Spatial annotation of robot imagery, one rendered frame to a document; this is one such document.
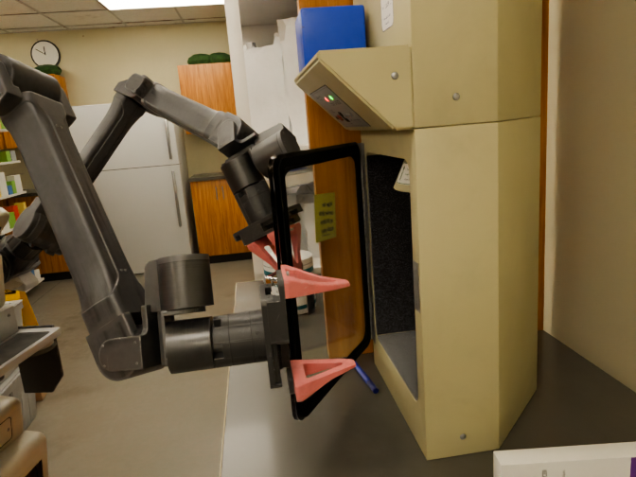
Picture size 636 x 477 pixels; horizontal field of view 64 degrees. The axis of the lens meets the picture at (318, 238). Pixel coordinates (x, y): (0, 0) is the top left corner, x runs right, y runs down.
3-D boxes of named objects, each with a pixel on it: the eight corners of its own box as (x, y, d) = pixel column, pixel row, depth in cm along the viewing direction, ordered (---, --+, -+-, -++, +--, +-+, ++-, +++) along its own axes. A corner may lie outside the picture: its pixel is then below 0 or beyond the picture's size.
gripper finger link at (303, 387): (358, 334, 55) (271, 345, 54) (362, 395, 56) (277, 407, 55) (346, 312, 62) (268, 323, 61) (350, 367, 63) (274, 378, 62)
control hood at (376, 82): (360, 129, 95) (356, 73, 93) (415, 129, 63) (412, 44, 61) (298, 134, 94) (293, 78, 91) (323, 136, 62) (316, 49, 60)
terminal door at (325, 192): (371, 343, 103) (359, 140, 94) (297, 426, 76) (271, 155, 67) (367, 343, 103) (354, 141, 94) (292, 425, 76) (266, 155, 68)
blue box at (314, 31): (355, 72, 90) (351, 17, 88) (367, 64, 81) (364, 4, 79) (299, 76, 89) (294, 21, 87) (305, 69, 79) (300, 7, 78)
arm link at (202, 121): (159, 118, 118) (120, 90, 110) (173, 98, 118) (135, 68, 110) (260, 175, 88) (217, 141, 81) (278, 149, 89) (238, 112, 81)
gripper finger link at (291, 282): (353, 272, 54) (264, 282, 52) (358, 335, 55) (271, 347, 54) (342, 256, 60) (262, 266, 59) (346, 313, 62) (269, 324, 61)
